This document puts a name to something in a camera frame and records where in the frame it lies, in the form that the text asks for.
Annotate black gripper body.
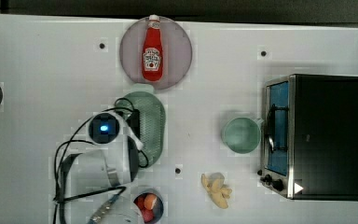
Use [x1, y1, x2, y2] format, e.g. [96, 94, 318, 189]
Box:
[126, 109, 141, 138]

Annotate green plastic strainer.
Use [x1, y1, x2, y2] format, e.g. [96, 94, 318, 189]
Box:
[114, 84, 166, 168]

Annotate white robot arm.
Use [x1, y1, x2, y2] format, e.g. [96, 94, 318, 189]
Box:
[55, 108, 143, 224]

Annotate red ketchup bottle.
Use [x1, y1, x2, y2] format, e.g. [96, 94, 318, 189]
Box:
[142, 15, 164, 82]

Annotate grey round plate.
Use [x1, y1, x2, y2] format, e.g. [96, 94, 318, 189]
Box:
[119, 17, 192, 90]

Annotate orange toy fruit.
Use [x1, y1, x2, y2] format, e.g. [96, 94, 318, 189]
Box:
[144, 193, 158, 210]

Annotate blue bowl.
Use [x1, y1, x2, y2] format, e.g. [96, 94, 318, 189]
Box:
[133, 191, 164, 224]

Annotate red toy fruit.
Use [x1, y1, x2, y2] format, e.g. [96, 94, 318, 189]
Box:
[136, 196, 154, 222]

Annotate green plastic cup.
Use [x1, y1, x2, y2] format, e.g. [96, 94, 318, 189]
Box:
[221, 117, 264, 154]

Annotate peeled toy banana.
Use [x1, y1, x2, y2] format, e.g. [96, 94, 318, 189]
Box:
[200, 173, 232, 209]

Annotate black toaster oven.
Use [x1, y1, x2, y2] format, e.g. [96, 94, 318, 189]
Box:
[257, 74, 358, 202]

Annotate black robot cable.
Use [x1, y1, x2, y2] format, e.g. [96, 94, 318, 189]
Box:
[52, 97, 150, 224]

